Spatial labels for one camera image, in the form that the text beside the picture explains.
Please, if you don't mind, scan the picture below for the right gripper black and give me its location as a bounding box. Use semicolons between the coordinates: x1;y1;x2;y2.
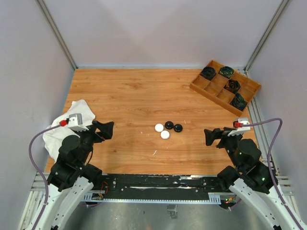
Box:
204;126;243;170

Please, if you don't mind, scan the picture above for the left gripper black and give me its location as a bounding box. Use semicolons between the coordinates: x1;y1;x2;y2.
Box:
74;119;113;165

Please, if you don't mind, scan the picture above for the black charging case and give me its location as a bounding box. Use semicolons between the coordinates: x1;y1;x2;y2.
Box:
165;121;174;130
173;124;183;133

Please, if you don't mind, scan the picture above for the white charging case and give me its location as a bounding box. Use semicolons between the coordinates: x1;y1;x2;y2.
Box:
154;123;164;133
160;130;170;140

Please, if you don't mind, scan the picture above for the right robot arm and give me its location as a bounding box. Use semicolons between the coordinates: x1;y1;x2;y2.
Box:
204;128;307;230

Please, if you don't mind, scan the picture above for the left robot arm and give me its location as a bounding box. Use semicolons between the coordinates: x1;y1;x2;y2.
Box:
27;120;114;230

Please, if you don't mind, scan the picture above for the blue green swirl cup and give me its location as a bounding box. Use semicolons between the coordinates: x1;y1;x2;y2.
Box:
230;93;247;111

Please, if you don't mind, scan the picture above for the wooden compartment tray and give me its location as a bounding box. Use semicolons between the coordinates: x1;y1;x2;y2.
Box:
189;60;261;116

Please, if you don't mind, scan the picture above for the white cloth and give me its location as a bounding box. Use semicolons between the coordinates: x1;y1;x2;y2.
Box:
43;99;95;161

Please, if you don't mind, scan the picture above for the dark red swirl cup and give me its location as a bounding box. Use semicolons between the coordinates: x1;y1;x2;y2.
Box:
224;80;241;94

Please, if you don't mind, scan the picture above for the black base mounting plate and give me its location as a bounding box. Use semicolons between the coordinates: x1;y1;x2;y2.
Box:
93;174;236;199

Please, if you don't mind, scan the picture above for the dark swirl cup far left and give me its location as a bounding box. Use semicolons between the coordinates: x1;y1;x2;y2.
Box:
200;67;216;81

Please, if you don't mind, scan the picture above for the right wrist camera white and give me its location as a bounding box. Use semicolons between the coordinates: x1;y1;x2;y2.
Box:
227;117;251;137

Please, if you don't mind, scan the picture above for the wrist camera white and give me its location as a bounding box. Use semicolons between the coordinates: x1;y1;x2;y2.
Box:
227;117;251;137
67;113;89;132

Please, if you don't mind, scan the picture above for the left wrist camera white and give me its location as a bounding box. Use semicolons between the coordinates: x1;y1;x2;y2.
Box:
67;113;89;132

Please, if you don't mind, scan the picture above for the slotted cable duct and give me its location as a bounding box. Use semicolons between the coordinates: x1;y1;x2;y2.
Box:
81;191;222;205

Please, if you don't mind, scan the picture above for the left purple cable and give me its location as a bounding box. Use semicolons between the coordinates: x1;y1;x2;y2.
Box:
28;121;68;230

